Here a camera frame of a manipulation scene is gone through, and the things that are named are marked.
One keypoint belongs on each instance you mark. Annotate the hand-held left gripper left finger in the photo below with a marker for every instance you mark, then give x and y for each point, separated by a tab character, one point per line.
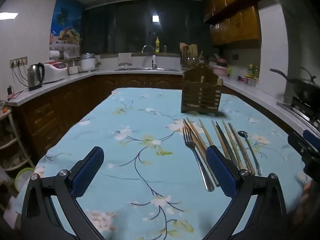
87	171

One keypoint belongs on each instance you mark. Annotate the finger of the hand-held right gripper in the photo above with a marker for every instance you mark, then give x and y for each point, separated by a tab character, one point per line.
312	137
298	143

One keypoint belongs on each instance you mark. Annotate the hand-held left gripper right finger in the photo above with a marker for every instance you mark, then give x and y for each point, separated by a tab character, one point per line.
221	171

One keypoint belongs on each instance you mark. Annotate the steel fork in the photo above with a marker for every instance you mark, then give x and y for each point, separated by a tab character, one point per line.
209	183

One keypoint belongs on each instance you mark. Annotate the dark chopstick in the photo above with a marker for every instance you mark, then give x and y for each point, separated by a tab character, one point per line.
225	141

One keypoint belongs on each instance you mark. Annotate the wooden utensil holder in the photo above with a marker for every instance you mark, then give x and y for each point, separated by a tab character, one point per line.
200	97

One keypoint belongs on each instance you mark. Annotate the person's right hand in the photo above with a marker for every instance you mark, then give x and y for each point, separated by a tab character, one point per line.
306	202

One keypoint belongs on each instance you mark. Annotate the gas stove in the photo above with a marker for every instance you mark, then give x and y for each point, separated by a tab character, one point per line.
300	107

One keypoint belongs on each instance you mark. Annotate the black wok with lid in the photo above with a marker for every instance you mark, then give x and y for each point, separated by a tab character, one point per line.
305	87

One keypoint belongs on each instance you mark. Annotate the green-lidded container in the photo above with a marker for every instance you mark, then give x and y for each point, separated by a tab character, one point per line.
23	177

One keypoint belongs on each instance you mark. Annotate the white kitchen countertop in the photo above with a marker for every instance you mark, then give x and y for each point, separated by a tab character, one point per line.
250	91

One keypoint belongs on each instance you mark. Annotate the wooden lower cabinets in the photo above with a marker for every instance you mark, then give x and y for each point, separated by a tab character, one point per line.
62	100

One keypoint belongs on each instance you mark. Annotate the wooden cabinets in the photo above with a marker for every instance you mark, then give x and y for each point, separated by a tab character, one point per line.
62	100
232	10

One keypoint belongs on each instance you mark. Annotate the blue floral tablecloth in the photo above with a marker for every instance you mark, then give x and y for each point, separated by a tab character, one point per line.
140	115

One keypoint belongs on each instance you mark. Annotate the white storage rack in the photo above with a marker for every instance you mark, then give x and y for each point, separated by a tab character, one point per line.
15	135

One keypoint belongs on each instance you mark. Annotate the seasoning jar set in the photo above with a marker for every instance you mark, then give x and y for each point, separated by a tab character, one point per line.
247	80

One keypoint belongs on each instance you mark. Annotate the yellow oil bottle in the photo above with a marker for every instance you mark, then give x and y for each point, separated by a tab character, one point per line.
250	71
256	72

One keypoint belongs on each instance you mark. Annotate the grey range hood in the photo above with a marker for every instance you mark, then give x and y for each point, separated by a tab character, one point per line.
297	42

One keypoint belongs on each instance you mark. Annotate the pink pot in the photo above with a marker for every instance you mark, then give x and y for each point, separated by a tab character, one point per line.
221	71

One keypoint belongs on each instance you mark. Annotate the green plastic item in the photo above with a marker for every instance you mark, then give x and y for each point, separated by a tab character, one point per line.
229	70

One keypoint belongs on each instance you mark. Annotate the white jar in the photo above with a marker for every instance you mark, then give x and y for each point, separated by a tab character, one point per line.
73	69

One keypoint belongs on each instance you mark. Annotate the white and red rice cooker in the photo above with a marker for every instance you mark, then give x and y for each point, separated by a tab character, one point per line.
55	71

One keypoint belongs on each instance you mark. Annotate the steel electric kettle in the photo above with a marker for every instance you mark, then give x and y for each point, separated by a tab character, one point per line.
35	77

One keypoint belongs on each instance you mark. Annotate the white lidded pot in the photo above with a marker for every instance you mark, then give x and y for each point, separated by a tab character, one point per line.
88	62

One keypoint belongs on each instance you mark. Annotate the pink lidded bowl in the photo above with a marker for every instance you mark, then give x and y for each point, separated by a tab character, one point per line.
221	61

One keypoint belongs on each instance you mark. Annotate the dish rack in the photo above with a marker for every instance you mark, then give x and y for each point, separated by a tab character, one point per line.
190	61

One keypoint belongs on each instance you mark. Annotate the steel kitchen sink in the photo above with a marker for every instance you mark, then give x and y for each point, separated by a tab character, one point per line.
147	68

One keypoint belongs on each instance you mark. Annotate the wooden cutting board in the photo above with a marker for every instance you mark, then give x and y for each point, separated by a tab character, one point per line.
188	47

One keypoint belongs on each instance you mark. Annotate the steel faucet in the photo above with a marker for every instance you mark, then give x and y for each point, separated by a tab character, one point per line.
147	47

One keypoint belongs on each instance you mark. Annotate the yellow dish soap bottle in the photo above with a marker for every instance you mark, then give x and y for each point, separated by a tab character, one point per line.
157	45

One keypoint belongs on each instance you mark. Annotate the wooden upper cabinets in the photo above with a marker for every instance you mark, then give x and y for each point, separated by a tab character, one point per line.
232	10

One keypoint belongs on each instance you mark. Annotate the dark kitchen window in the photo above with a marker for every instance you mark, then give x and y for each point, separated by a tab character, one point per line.
120	25

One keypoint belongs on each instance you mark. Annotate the black wall outlet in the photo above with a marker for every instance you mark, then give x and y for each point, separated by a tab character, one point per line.
235	57

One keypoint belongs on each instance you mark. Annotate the wall socket strip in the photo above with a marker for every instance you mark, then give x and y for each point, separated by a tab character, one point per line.
18	61

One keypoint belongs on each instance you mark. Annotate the tropical fruit wall poster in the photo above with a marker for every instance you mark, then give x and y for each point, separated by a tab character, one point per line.
66	17

